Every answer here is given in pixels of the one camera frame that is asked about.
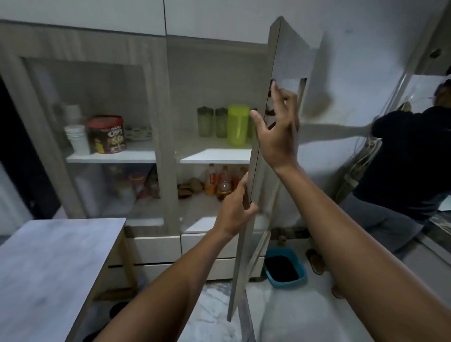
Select person's left hand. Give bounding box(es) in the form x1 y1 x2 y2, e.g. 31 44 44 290
214 172 259 241

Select person's right hand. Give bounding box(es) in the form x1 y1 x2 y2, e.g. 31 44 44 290
250 81 300 174

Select wooden glass cabinet door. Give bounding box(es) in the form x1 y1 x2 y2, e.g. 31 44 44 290
226 16 318 323
0 21 181 237

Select person's left forearm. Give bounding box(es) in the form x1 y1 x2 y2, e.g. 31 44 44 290
92 227 233 342

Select person's right forearm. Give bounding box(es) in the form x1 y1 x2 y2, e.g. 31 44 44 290
272 163 451 342

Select lime green plastic pitcher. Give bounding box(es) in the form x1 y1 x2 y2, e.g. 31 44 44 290
227 104 251 147

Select red sauce bottle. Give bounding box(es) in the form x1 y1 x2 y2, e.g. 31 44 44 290
216 166 233 202

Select green tinted storage jar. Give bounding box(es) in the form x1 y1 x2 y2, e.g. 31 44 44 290
215 107 229 139
197 106 214 138

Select orange syrup bottle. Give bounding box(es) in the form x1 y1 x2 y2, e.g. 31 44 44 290
205 163 218 196

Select white cabinet drawer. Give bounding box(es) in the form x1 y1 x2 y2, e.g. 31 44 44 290
126 235 183 265
181 232 244 260

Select brown food packets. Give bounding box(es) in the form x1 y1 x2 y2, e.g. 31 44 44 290
177 178 205 200

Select wooden pantry cabinet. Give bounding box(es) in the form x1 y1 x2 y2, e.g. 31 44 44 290
0 18 318 282

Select blue plastic tray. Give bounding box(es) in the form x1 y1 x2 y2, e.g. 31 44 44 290
262 247 308 289

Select closed wooden glass cabinet door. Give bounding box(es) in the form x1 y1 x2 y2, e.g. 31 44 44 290
0 21 181 237

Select white lattice basket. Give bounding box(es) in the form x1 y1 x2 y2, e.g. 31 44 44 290
124 124 153 142

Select red snack tub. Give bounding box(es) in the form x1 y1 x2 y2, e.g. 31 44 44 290
87 115 126 154

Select stack of white cups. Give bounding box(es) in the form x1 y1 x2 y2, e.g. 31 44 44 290
64 124 91 156

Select wooden table with marble top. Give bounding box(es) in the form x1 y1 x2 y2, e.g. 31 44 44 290
0 218 139 342

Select white cables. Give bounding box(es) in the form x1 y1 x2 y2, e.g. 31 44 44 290
335 136 383 205

